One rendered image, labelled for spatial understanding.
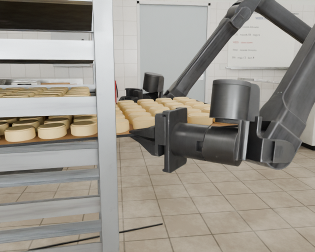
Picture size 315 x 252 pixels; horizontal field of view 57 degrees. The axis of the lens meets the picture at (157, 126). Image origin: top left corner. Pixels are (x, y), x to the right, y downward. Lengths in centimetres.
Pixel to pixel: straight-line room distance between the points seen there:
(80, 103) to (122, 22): 402
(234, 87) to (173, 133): 12
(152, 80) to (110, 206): 57
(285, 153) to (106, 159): 28
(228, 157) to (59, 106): 28
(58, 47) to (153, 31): 407
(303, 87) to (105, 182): 36
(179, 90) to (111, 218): 60
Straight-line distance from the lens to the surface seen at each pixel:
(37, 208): 56
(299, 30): 116
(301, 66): 54
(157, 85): 101
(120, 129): 54
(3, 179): 101
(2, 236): 109
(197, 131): 45
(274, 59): 509
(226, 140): 43
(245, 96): 44
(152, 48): 452
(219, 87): 44
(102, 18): 48
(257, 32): 497
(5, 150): 98
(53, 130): 54
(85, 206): 55
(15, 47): 51
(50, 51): 50
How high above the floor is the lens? 111
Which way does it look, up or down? 11 degrees down
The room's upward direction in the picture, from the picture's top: straight up
